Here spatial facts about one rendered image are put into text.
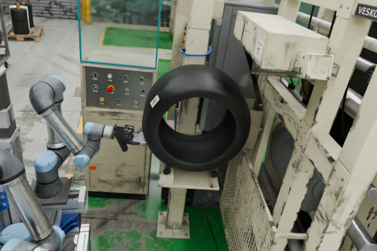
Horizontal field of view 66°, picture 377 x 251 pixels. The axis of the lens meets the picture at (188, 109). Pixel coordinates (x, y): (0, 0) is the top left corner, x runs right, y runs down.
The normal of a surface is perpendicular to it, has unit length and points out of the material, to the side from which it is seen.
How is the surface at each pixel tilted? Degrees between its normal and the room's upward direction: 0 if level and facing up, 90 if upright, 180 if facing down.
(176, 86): 50
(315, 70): 72
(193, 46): 90
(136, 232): 0
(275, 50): 90
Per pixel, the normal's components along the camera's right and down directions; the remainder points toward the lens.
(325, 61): 0.07, 0.15
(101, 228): 0.11, -0.89
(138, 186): 0.04, 0.44
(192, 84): -0.06, -0.36
